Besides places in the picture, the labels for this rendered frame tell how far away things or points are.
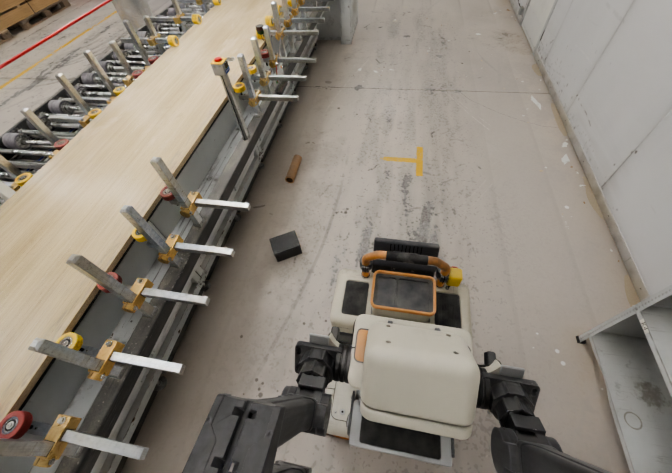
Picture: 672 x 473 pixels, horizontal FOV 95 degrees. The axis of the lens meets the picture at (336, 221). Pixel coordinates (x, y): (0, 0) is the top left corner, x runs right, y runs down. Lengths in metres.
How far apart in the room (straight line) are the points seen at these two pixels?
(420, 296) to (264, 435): 0.90
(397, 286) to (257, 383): 1.20
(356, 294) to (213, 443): 0.97
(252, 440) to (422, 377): 0.34
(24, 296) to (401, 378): 1.54
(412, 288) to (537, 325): 1.29
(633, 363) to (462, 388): 1.80
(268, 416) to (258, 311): 1.86
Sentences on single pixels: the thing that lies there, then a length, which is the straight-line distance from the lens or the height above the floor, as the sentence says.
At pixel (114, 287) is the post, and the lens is 1.44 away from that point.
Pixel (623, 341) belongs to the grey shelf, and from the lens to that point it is 2.41.
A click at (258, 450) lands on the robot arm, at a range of 0.38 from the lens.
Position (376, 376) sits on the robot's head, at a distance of 0.63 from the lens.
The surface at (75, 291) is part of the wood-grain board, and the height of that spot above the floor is 0.90.
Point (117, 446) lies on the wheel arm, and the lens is 1.39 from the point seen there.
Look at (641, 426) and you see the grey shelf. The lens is 2.28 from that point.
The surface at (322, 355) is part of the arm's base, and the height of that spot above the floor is 1.23.
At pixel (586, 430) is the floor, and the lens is 2.30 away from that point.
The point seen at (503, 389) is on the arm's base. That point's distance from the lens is 0.83.
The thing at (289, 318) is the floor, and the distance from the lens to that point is 2.16.
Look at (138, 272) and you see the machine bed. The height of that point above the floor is 0.67.
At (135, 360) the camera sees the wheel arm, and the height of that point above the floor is 0.82.
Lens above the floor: 1.99
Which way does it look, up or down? 52 degrees down
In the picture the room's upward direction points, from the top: 6 degrees counter-clockwise
